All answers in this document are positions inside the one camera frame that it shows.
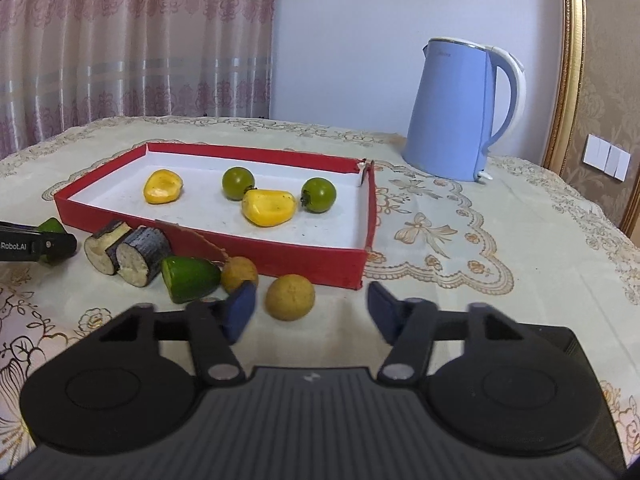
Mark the yellow fruit piece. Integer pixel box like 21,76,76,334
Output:
143,170,184,205
242,187,297,227

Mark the red cardboard box tray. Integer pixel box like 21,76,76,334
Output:
54,142,377,291

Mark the white wall switch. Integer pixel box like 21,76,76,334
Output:
582,133,632,182

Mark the pink patterned curtain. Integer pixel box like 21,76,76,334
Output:
0,0,279,161

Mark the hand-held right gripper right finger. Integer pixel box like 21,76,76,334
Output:
367,281,538,387

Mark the eggplant piece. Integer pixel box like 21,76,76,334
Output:
116,227,172,289
84,220,134,276

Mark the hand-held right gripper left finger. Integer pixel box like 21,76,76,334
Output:
97,281,257,387

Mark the brown longan with stem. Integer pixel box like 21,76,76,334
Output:
220,256,260,297

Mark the cream embroidered tablecloth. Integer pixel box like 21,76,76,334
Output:
0,115,640,461

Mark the green tomato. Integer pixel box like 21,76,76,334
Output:
300,177,337,213
222,167,256,201

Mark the green cucumber piece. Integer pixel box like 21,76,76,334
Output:
38,217,69,266
161,255,223,304

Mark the blue electric kettle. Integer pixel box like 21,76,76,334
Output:
402,36,527,183

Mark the gold wall moulding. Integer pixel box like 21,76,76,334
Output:
542,0,587,177

